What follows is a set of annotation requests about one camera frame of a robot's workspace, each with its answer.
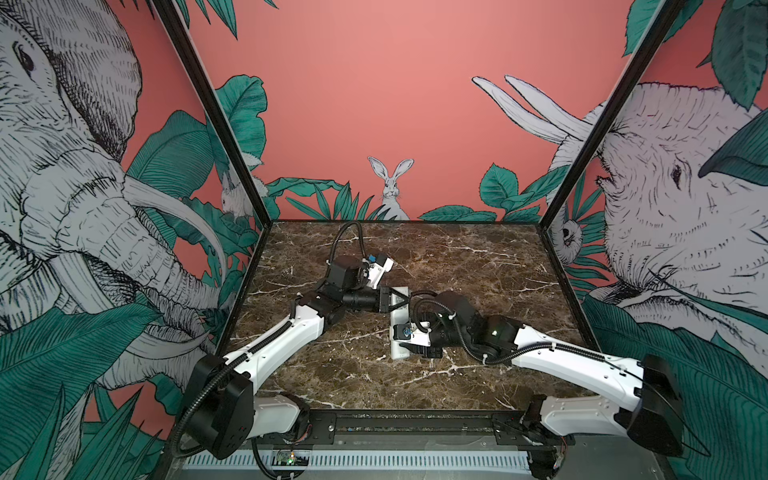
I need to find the white remote control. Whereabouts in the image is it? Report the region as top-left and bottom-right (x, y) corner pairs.
(389, 287), (410, 361)

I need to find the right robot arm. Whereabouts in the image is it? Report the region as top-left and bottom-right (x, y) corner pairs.
(392, 291), (685, 457)

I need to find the small circuit board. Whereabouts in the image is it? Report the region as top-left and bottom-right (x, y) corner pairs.
(272, 450), (310, 468)

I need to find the white ventilated strip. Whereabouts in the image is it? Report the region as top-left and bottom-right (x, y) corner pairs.
(181, 449), (533, 472)

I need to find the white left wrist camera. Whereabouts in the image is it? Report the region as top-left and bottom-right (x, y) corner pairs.
(366, 252), (395, 290)

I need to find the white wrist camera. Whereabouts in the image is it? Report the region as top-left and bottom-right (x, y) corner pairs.
(366, 252), (395, 290)
(392, 323), (431, 348)

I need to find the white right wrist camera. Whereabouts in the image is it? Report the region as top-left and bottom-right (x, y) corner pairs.
(392, 323), (431, 348)

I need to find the black front mounting rail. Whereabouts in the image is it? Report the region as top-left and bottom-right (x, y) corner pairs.
(170, 409), (655, 448)

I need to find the black left frame post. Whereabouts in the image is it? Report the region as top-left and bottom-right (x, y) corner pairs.
(151, 0), (272, 229)

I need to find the black frame post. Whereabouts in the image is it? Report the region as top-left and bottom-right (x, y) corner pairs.
(537, 0), (686, 232)
(151, 0), (272, 229)

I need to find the black right frame post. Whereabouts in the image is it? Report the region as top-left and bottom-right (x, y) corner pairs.
(537, 0), (686, 232)

